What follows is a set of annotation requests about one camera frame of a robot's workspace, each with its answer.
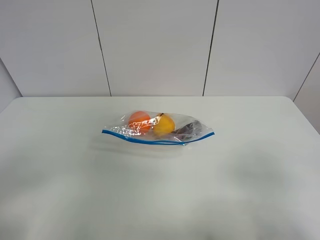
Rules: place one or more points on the clear blue-zip plastic bag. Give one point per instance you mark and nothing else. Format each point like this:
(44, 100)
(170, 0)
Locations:
(121, 130)

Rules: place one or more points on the orange fruit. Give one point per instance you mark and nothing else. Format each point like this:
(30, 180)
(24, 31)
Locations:
(140, 122)

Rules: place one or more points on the dark purple object in bag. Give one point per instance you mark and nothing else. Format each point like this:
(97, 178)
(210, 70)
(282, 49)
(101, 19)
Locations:
(188, 131)

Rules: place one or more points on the yellow pear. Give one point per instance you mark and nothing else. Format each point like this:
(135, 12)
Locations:
(164, 125)

